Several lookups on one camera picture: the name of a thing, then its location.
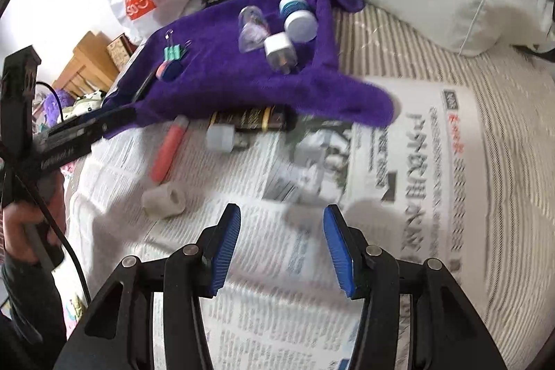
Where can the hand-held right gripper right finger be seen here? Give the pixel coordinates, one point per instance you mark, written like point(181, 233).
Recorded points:
point(340, 253)

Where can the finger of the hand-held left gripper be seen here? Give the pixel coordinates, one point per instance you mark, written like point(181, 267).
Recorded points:
point(104, 118)
point(86, 134)

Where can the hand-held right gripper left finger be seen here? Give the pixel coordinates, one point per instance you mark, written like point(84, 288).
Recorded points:
point(225, 248)

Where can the black bookmark strip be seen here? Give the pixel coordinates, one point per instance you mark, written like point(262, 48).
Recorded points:
point(143, 87)

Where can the blue orange correction tape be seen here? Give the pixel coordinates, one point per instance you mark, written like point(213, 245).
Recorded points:
point(167, 71)

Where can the green binder clip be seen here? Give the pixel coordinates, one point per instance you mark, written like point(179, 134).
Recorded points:
point(172, 53)

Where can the clear bottle with purple tablets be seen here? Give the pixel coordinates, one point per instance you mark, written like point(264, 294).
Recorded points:
point(251, 34)

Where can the white charger plug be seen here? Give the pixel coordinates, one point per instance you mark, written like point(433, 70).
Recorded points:
point(279, 49)

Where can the white blue bottle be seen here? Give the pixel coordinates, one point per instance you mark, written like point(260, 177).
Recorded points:
point(301, 25)

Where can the person's left hand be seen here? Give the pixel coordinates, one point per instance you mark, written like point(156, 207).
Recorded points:
point(17, 233)

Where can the pink cloth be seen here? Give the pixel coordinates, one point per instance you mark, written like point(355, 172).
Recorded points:
point(69, 173)

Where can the purple plush toy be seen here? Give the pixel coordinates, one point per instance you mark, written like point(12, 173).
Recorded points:
point(58, 101)

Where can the wooden headboard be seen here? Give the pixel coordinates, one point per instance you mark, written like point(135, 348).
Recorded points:
point(82, 66)

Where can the brown patterned box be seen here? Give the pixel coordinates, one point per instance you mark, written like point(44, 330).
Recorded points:
point(119, 51)

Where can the pink white pen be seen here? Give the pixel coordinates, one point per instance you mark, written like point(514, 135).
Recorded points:
point(167, 155)

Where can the small white translucent bottle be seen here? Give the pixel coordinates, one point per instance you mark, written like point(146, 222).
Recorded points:
point(220, 137)

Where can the purple towel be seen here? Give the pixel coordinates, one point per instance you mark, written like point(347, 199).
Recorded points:
point(217, 84)

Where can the newspaper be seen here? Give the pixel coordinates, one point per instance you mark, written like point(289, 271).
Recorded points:
point(433, 179)

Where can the black gold tube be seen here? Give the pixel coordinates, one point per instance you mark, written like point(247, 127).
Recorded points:
point(247, 119)

